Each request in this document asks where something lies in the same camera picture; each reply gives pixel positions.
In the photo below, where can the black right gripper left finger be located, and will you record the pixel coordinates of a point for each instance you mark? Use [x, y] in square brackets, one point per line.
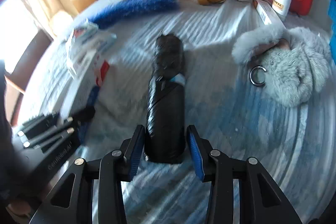
[70, 200]

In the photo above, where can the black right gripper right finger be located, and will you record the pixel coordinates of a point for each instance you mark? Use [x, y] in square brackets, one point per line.
[261, 200]

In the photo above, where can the black umbrella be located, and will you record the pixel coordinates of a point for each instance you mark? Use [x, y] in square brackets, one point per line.
[165, 126]

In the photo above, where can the white plastic jar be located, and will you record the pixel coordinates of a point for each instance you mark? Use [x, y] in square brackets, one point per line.
[281, 7]

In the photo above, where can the white red blue box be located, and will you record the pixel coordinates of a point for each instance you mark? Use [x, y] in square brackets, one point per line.
[84, 89]

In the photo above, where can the plastic wrapped tissue pack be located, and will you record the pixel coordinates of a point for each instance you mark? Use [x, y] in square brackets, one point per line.
[85, 38]

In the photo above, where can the grey fluffy rabbit plush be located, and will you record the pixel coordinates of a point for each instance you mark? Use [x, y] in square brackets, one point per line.
[296, 61]

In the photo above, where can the long white medicine box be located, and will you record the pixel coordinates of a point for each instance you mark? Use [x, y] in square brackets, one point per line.
[266, 13]

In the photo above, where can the blue fluffy duster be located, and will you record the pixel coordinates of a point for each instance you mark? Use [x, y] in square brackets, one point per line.
[129, 9]

